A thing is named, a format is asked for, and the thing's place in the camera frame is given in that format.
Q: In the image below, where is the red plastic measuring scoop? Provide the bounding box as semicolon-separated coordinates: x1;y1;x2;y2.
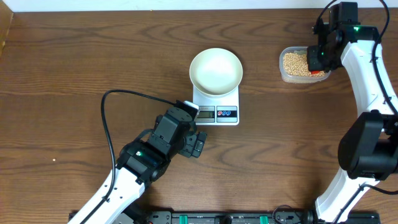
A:
308;62;325;76

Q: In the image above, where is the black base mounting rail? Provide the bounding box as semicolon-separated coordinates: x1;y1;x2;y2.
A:
68;210;382;224

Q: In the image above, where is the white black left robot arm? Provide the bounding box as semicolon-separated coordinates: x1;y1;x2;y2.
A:
68;122;207;224

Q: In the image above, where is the white digital kitchen scale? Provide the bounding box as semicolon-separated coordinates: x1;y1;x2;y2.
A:
193;87;240;126

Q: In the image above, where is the clear plastic bean container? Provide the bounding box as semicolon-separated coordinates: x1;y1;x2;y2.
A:
279;47;331;84

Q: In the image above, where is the cream round bowl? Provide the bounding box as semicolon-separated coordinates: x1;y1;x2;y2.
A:
189;48;243;98

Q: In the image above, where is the brown wooden side panel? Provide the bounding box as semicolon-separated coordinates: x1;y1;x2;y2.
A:
0;0;14;55

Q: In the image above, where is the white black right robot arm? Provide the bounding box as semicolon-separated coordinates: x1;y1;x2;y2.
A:
302;19;397;223

